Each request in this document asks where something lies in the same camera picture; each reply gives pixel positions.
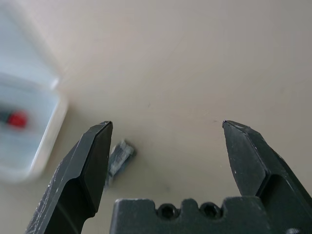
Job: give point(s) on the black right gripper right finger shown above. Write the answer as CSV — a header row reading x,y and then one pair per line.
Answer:
x,y
268,165

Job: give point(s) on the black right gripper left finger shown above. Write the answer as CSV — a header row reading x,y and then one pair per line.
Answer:
x,y
73,175

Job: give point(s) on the small silver black clip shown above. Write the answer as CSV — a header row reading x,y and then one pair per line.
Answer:
x,y
120,156

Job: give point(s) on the white plastic pencil case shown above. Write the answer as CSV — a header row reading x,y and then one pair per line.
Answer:
x,y
24,146

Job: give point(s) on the black marker with red cap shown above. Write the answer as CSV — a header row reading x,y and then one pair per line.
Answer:
x,y
17,119

